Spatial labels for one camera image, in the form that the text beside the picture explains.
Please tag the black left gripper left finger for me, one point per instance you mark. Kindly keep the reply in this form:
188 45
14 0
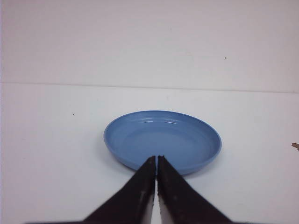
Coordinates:
132 204

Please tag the small brown table stain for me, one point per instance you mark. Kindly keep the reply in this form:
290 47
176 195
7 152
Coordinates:
295 145

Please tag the blue round plate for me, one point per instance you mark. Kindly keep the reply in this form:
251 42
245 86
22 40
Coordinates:
188 143

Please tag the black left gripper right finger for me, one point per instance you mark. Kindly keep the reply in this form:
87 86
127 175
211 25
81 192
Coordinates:
179 202

